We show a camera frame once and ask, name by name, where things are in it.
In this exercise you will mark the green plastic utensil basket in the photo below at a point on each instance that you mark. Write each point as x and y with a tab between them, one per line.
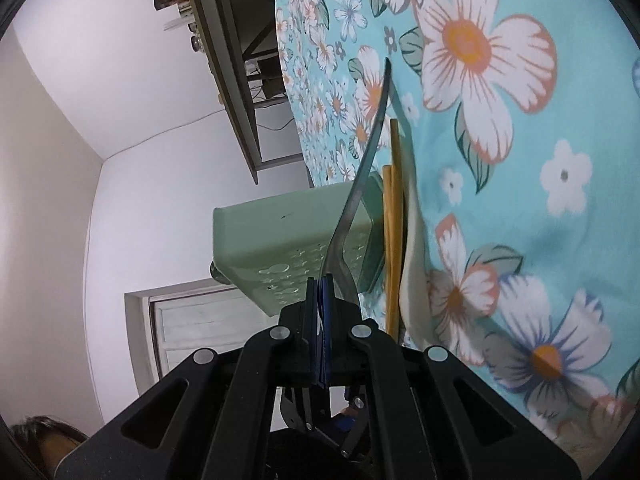
260	230

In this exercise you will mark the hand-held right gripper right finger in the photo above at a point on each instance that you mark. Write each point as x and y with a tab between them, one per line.
328	310

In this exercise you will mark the wooden table with metal legs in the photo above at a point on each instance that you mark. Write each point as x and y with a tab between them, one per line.
235	85

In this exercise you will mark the white spatula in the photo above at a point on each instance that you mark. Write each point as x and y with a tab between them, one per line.
415	285

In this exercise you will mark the person's head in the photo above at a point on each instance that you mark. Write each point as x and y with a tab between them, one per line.
45	440

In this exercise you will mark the white panelled door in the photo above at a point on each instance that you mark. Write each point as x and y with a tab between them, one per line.
200	320

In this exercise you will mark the floral turquoise blanket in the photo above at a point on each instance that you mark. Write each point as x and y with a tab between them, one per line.
525	210

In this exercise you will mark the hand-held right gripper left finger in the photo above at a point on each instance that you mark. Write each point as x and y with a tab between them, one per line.
314	310

